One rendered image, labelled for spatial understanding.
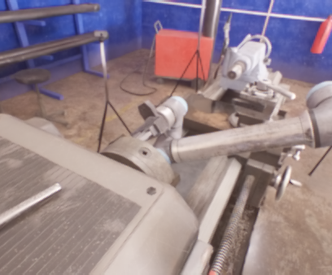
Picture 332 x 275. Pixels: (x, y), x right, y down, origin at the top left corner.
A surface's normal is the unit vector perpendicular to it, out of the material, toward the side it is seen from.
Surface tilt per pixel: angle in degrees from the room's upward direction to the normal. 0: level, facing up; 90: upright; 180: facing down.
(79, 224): 0
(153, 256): 45
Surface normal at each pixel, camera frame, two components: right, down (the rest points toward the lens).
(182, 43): -0.15, 0.56
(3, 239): 0.05, -0.82
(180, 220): 0.65, -0.36
